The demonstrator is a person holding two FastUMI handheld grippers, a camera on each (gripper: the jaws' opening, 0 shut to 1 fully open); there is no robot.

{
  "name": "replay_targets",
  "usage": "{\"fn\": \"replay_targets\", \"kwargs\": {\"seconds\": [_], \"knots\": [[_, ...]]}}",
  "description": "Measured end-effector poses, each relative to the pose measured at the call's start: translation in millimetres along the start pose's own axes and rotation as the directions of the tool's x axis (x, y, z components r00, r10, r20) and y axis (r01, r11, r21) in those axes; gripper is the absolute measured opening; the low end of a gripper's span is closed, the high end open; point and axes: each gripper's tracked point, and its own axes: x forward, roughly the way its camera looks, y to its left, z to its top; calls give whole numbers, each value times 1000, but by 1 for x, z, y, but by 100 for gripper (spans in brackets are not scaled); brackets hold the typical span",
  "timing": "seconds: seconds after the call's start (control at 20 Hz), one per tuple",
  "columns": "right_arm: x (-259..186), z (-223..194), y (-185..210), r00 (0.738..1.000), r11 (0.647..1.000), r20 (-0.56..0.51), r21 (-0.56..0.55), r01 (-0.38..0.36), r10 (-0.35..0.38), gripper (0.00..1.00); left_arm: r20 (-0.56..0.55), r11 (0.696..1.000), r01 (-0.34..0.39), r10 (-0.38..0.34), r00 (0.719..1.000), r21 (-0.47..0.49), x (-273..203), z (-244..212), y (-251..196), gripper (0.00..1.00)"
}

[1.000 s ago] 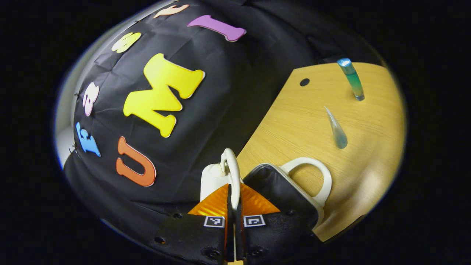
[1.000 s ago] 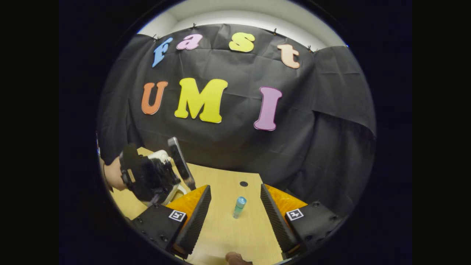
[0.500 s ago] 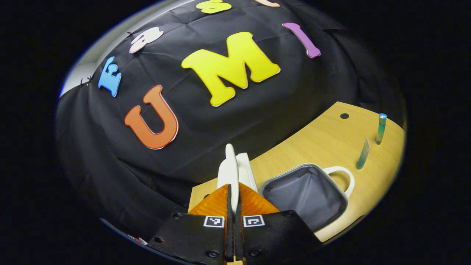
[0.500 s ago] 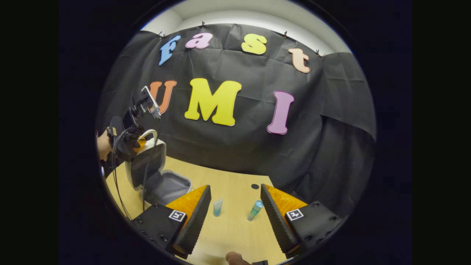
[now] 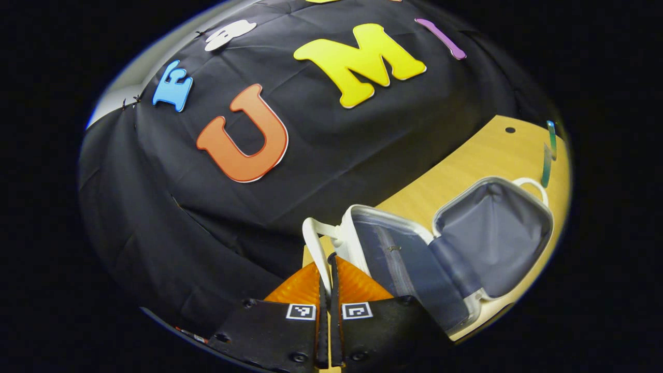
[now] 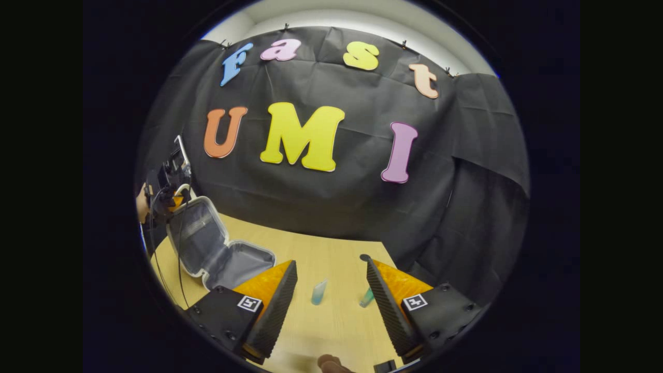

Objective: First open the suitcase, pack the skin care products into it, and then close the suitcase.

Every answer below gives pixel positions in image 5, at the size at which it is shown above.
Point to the white suitcase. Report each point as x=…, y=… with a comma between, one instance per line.
x=492, y=243

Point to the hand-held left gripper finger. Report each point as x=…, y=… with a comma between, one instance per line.
x=323, y=331
x=335, y=331

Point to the black backdrop cloth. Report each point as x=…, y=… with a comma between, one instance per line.
x=362, y=145

